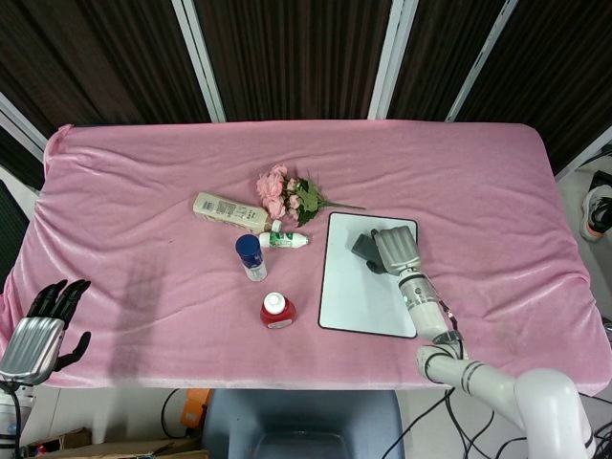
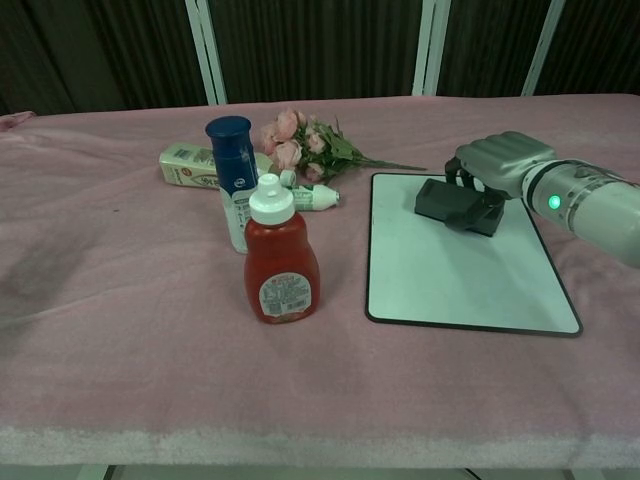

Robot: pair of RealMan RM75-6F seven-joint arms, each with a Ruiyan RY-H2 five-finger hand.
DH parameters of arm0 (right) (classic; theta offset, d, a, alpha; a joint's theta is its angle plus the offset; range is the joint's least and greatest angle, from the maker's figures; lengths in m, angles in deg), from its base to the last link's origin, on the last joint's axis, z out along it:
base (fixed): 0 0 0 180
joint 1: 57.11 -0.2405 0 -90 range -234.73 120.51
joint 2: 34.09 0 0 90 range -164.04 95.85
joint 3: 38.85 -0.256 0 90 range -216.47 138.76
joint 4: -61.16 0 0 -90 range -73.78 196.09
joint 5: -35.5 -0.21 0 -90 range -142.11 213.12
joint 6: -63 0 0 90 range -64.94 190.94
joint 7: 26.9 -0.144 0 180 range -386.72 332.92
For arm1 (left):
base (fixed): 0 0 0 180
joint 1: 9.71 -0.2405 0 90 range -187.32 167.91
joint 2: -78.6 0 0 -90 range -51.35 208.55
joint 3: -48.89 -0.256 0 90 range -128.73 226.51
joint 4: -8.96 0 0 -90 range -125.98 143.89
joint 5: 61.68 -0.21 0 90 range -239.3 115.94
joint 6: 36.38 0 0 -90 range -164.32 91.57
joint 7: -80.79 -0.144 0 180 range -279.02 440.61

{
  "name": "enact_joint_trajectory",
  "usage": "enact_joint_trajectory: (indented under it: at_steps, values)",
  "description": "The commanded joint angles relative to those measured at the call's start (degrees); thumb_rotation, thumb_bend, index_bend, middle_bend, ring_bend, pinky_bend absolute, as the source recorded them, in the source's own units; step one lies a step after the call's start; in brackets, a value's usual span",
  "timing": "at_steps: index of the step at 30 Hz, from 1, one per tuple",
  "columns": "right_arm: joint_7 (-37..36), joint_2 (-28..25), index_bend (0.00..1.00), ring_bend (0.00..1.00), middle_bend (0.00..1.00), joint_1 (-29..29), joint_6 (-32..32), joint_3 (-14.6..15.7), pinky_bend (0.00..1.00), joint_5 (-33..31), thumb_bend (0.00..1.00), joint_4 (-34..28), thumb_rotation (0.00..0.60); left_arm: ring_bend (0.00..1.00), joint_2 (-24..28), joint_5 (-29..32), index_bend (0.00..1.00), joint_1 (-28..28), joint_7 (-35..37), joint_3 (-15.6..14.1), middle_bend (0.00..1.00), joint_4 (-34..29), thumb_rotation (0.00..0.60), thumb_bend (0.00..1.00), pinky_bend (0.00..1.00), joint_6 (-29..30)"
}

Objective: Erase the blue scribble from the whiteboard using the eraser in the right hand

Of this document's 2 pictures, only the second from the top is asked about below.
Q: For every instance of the pink artificial rose bouquet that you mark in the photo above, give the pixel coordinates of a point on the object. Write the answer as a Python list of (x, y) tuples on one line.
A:
[(300, 145)]

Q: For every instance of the pink fleece table cloth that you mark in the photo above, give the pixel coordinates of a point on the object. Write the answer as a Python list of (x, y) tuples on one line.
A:
[(150, 350)]

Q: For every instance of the black framed whiteboard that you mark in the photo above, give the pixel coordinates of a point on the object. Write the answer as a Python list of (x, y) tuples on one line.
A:
[(450, 280)]

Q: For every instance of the black whiteboard eraser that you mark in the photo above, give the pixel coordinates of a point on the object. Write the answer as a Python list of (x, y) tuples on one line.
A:
[(442, 202)]

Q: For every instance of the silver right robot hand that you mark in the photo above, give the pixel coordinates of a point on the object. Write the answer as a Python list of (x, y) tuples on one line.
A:
[(500, 160)]

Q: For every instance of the red ketchup squeeze bottle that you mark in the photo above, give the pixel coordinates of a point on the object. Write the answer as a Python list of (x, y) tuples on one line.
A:
[(280, 255)]

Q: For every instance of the white folding screen frame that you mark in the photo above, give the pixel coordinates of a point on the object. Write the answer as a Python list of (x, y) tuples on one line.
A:
[(428, 47), (206, 50), (544, 47)]

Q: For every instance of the blue capped white bottle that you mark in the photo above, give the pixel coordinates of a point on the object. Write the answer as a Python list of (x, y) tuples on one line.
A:
[(235, 165)]

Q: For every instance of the cream drink carton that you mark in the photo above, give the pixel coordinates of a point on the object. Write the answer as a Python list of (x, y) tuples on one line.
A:
[(187, 167)]

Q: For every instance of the white green tube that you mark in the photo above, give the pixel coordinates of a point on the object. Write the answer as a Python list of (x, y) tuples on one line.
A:
[(312, 195)]

